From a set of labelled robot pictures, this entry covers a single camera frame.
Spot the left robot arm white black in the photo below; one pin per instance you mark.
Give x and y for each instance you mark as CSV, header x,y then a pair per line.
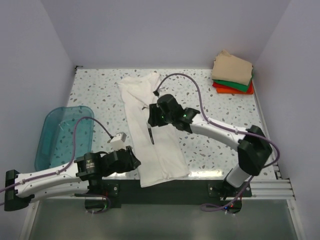
x,y
82,176

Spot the orange folded t shirt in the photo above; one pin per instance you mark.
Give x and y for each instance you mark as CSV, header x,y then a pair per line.
x,y
228,90

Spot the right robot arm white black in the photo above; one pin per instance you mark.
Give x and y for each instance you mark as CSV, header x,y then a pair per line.
x,y
252,147

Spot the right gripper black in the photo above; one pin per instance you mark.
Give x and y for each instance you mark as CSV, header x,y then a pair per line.
x,y
154,120

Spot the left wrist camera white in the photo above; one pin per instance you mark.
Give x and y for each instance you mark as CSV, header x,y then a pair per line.
x,y
118,141

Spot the aluminium rail frame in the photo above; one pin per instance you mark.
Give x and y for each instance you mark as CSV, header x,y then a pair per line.
x,y
270,213

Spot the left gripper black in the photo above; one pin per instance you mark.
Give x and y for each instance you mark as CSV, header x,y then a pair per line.
x,y
134,164

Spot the teal transparent plastic bin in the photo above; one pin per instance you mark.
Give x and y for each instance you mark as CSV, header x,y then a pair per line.
x,y
55,145

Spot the green folded t shirt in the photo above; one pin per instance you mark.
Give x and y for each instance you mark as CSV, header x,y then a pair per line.
x,y
234,85

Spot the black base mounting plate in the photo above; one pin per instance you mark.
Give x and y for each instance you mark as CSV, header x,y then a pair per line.
x,y
115,193

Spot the white printed t shirt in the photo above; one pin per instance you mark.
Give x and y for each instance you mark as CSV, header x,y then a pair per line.
x,y
157,148

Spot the beige folded t shirt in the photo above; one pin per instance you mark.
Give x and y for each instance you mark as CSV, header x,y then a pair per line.
x,y
230,68

